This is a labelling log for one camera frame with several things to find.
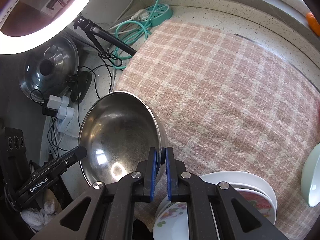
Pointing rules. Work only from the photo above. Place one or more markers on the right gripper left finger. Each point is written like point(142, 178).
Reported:
point(106, 211)

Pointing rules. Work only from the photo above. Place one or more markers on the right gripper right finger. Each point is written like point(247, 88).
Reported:
point(215, 211)

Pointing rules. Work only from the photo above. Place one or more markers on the red rose floral plate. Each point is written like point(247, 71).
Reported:
point(172, 223)

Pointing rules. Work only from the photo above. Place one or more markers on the large steel bowl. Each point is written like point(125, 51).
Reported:
point(118, 132)

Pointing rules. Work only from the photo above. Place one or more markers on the light blue ceramic bowl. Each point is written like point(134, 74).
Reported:
point(310, 178)

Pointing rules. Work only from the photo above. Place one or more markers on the plain white leaf plate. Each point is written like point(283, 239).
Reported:
point(253, 188)

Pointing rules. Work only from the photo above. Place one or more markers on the white charger plugs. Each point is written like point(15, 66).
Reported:
point(64, 113)

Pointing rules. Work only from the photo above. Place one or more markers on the plaid pink cloth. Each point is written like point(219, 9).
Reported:
point(229, 104)

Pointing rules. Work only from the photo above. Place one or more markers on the black oval device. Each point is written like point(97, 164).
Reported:
point(79, 85)

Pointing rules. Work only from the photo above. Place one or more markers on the black tripod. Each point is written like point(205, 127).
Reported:
point(92, 30)

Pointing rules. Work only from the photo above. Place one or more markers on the teal power strip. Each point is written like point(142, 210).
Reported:
point(162, 13)

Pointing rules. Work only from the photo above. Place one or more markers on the orange fruit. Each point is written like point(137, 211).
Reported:
point(313, 24)

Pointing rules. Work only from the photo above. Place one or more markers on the white ring light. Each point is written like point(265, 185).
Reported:
point(27, 24)

